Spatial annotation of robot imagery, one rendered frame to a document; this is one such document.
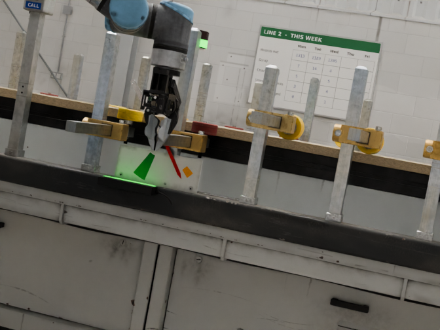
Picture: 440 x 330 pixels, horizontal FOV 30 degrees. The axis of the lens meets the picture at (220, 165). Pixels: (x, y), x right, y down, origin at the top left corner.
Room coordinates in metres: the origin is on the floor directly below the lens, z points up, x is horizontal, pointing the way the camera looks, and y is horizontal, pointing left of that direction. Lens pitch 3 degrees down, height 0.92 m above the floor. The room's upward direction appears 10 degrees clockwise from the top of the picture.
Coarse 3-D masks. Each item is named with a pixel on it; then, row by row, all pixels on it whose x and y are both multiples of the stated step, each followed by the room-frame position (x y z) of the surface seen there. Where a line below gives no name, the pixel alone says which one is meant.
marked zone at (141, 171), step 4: (148, 156) 2.41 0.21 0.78; (152, 156) 2.41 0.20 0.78; (144, 160) 2.41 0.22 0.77; (148, 160) 2.41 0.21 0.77; (152, 160) 2.41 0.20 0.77; (140, 164) 2.42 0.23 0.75; (144, 164) 2.41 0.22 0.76; (148, 164) 2.41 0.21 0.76; (136, 168) 2.42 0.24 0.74; (140, 168) 2.42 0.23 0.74; (144, 168) 2.41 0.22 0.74; (148, 168) 2.41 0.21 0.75; (136, 172) 2.42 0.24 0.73; (140, 172) 2.42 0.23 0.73; (144, 172) 2.41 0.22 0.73; (140, 176) 2.42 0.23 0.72; (144, 176) 2.41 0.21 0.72
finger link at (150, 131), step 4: (152, 116) 2.13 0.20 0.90; (152, 120) 2.13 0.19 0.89; (156, 120) 2.14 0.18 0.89; (148, 124) 2.11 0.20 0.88; (152, 124) 2.14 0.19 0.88; (156, 124) 2.14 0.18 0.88; (148, 128) 2.11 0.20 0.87; (152, 128) 2.14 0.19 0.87; (156, 128) 2.15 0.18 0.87; (148, 132) 2.12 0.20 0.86; (152, 132) 2.14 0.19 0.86; (156, 132) 2.15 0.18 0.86; (148, 136) 2.12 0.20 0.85; (152, 136) 2.14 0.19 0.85; (156, 136) 2.15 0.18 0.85; (152, 140) 2.14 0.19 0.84; (152, 144) 2.14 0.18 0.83; (152, 148) 2.14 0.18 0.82
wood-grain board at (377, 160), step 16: (32, 96) 2.74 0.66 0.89; (48, 96) 2.73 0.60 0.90; (112, 112) 2.67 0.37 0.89; (224, 128) 2.57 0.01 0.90; (272, 144) 2.53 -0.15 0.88; (288, 144) 2.52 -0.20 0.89; (304, 144) 2.51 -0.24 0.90; (320, 144) 3.16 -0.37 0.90; (352, 160) 2.47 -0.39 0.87; (368, 160) 2.46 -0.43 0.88; (384, 160) 2.45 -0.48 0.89; (400, 160) 2.44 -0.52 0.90
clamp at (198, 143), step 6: (174, 132) 2.39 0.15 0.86; (180, 132) 2.39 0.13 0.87; (186, 132) 2.39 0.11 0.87; (192, 138) 2.38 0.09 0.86; (198, 138) 2.38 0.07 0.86; (204, 138) 2.39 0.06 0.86; (192, 144) 2.38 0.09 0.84; (198, 144) 2.37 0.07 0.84; (204, 144) 2.40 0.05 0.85; (192, 150) 2.38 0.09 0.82; (198, 150) 2.37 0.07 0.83; (204, 150) 2.41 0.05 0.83
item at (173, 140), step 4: (172, 136) 2.21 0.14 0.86; (176, 136) 2.25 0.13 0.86; (180, 136) 2.28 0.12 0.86; (184, 136) 2.32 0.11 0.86; (188, 136) 2.36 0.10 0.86; (156, 140) 2.15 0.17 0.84; (168, 140) 2.19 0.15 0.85; (172, 140) 2.22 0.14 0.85; (176, 140) 2.25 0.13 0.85; (180, 140) 2.29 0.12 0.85; (184, 140) 2.32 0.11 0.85; (188, 140) 2.36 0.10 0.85; (208, 140) 2.55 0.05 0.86; (164, 144) 2.16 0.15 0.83; (168, 144) 2.19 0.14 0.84; (172, 144) 2.23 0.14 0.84; (176, 144) 2.26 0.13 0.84; (180, 144) 2.29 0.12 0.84; (184, 144) 2.33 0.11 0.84; (188, 144) 2.36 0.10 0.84; (208, 144) 2.56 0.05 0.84
